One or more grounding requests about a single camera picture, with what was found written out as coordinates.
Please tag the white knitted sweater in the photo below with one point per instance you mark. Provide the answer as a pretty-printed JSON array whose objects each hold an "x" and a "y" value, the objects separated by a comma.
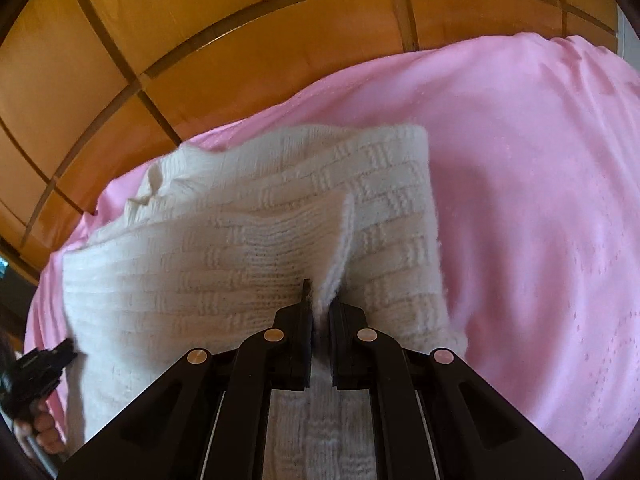
[{"x": 240, "y": 240}]

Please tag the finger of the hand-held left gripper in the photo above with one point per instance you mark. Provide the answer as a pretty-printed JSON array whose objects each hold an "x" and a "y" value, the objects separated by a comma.
[{"x": 59, "y": 355}]

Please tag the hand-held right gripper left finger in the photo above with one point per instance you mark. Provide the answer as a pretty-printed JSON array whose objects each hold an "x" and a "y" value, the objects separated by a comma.
[{"x": 303, "y": 342}]

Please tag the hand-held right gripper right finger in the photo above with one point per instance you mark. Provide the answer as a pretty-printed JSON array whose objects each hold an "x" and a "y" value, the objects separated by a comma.
[{"x": 340, "y": 346}]

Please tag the person's left hand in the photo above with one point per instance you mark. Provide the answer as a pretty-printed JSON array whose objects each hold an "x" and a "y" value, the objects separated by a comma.
[{"x": 47, "y": 432}]

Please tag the wooden wardrobe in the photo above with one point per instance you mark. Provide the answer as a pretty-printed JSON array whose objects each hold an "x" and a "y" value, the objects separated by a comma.
[{"x": 225, "y": 35}]

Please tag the pink blanket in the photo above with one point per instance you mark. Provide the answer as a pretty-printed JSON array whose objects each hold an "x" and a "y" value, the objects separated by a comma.
[{"x": 525, "y": 185}]

